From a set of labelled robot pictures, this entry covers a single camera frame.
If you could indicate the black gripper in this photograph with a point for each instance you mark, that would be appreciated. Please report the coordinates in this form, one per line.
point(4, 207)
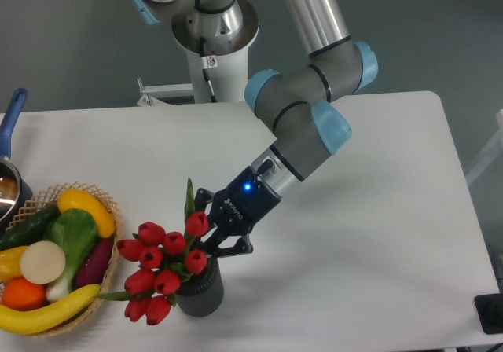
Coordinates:
point(234, 212)

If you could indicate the red tulip bouquet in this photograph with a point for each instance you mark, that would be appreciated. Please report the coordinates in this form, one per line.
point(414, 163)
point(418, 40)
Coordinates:
point(166, 261)

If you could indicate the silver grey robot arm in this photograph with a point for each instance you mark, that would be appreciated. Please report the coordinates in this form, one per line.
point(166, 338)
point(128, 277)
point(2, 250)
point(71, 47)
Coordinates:
point(296, 108)

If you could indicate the dark grey ribbed vase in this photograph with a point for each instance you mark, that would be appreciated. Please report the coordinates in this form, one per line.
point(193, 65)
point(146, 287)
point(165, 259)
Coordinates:
point(203, 293)

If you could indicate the purple sweet potato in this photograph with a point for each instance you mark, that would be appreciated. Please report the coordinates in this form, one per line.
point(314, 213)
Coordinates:
point(92, 271)

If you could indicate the green bok choy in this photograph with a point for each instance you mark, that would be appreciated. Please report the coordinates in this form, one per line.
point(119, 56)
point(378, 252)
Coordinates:
point(75, 232)

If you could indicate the yellow squash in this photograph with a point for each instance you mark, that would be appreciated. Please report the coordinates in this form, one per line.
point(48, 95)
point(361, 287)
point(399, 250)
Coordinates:
point(78, 199)

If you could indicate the woven wicker basket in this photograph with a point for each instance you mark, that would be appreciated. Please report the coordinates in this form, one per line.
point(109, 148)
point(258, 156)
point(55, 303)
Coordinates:
point(49, 197)

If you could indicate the beige round disc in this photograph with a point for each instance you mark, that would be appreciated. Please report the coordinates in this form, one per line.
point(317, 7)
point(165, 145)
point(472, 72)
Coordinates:
point(42, 262)

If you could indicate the green cucumber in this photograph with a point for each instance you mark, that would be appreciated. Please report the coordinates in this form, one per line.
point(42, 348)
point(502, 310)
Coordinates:
point(27, 226)

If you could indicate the yellow bell pepper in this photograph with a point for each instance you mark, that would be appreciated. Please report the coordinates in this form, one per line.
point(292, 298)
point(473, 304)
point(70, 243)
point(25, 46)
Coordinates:
point(10, 263)

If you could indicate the orange fruit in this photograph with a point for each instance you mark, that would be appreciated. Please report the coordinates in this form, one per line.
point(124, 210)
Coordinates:
point(20, 294)

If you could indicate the yellow banana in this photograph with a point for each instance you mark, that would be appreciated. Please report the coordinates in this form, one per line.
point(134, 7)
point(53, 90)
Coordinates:
point(50, 316)

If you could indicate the black device at edge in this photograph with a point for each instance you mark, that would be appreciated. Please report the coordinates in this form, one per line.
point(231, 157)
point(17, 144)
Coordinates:
point(489, 310)

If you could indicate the blue handled saucepan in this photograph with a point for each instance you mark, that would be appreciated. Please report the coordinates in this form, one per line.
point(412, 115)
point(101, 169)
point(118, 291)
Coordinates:
point(14, 190)

